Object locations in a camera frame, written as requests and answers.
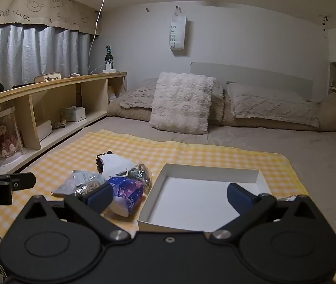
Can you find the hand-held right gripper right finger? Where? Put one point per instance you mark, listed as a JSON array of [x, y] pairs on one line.
[[239, 195]]

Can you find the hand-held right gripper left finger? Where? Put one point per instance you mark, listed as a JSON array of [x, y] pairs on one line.
[[99, 197]]

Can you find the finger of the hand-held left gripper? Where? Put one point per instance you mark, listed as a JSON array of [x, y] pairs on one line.
[[20, 181]]

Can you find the blue floral tissue packet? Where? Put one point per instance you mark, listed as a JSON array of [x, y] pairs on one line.
[[126, 193]]

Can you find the white face mask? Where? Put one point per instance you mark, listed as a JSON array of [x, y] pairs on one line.
[[116, 164]]

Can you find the white shallow cardboard box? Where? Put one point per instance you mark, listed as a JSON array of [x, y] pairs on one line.
[[191, 201]]

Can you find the plush toy in clear bag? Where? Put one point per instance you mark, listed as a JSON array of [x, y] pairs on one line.
[[3, 137]]

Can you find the crumpled clear plastic wrapper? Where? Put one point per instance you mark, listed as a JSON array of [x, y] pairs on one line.
[[289, 197]]

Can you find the yellow checked blanket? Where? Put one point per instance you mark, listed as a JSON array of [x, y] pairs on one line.
[[67, 156]]

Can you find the white flat box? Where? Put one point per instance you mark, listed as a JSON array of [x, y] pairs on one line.
[[44, 130]]

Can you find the white tissue box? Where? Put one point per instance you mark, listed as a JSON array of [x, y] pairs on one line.
[[74, 114]]

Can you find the beige pillow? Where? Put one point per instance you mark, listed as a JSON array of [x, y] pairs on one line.
[[138, 94], [268, 100]]

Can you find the small wooden box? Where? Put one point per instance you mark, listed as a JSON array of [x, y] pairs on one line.
[[47, 77]]

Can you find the fluffy white cushion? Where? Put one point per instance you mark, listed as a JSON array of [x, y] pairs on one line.
[[181, 103]]

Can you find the wooden bedside shelf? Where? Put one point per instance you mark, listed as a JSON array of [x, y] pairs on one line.
[[67, 80]]

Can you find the grey curtain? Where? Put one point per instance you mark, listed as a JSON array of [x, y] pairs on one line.
[[22, 53]]

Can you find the white headboard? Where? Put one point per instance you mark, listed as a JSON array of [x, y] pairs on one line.
[[250, 72]]

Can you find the white charger block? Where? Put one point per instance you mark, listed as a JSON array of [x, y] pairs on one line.
[[109, 71]]

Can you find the green glass bottle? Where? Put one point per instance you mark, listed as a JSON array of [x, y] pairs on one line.
[[109, 57]]

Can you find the printed beige curtain valance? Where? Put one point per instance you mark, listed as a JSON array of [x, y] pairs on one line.
[[22, 6]]

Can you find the white paper bag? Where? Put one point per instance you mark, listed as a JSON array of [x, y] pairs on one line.
[[177, 34]]

